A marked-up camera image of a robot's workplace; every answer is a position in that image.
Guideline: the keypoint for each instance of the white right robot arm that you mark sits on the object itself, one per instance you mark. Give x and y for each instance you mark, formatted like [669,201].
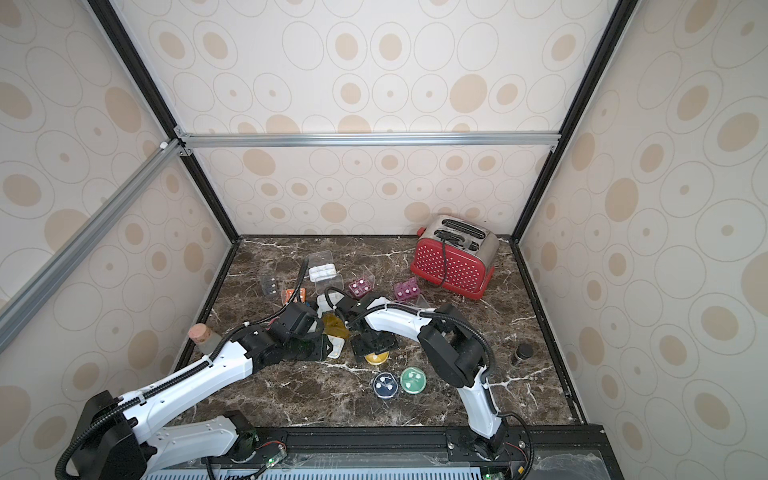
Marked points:
[457,351]

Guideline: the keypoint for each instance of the clear small pillbox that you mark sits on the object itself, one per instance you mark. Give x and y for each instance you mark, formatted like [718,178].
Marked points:
[270,284]

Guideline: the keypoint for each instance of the white pillbox clear lid rear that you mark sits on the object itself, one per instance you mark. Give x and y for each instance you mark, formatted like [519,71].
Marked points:
[321,266]

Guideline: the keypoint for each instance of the green round pillbox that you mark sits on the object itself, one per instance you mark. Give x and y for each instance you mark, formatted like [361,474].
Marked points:
[413,380]

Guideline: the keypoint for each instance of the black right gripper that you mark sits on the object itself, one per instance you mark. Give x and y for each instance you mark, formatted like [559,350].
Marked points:
[372,341]

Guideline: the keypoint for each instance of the red and silver toaster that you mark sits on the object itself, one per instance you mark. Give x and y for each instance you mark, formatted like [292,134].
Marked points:
[456,255]

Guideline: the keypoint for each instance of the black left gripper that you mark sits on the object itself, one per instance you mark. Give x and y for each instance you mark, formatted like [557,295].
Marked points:
[323,347]

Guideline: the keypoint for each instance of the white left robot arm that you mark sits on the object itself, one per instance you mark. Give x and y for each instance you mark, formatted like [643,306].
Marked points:
[127,437]

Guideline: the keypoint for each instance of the aluminium frame crossbar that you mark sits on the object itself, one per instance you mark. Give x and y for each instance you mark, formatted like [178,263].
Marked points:
[328,141]

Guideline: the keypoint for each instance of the yellow round pillbox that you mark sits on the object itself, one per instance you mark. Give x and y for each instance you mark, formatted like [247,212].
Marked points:
[377,359]

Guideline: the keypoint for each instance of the orange pillbox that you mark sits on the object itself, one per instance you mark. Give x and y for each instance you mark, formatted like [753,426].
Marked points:
[291,295]

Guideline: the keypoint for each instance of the small black cap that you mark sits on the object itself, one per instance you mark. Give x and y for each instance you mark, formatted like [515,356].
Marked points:
[523,352]

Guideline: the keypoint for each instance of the purple pillbox right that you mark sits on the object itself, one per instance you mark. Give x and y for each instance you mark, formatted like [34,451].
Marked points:
[407,291]

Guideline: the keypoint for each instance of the aluminium frame side bar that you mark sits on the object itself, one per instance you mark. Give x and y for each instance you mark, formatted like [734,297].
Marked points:
[37,291]

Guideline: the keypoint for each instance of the white pillbox with amber lid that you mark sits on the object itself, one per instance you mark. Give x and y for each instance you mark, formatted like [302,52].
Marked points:
[337,333]

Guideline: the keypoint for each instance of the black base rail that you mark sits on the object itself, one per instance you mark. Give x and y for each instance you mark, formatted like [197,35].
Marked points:
[448,452]

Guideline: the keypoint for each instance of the purple pillbox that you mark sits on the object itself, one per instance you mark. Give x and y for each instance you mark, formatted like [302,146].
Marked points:
[407,291]
[361,285]

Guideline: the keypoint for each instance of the dark blue round pillbox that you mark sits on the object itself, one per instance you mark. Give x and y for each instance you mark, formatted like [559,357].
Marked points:
[385,386]

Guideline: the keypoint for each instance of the purple pillbox left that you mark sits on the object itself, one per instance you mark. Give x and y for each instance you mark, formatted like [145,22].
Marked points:
[361,285]

